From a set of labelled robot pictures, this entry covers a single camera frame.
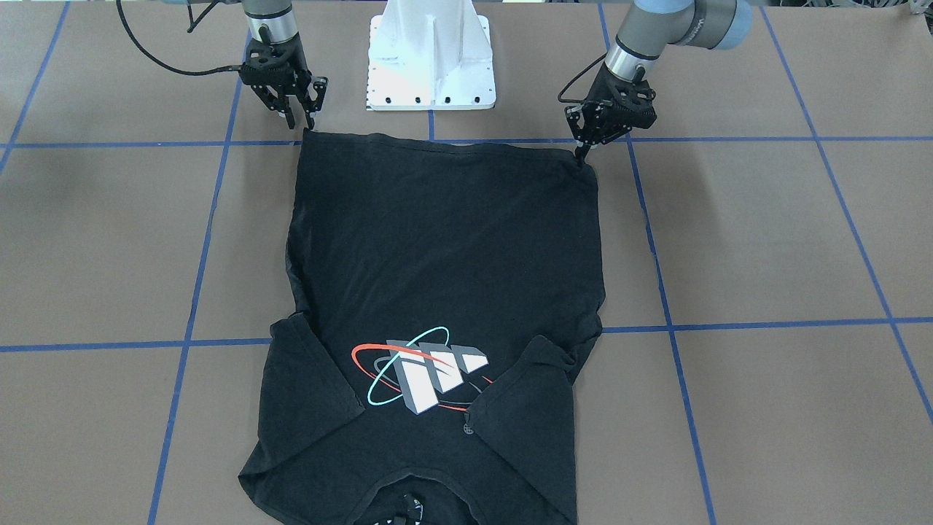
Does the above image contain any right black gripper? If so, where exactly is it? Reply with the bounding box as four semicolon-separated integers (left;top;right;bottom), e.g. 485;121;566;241
239;36;329;130

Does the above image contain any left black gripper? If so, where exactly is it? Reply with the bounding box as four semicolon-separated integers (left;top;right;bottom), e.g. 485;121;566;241
566;70;657;168

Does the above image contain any black graphic t-shirt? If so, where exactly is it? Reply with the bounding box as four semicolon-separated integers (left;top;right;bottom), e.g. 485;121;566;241
238;131;604;524

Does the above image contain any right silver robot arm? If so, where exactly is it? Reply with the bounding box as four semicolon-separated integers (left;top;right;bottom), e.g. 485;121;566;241
149;1;329;130

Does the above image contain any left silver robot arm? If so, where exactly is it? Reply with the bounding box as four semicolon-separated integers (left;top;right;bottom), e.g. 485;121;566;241
558;1;752;164

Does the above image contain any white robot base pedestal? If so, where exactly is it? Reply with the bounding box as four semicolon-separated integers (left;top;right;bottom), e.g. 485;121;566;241
365;1;497;111

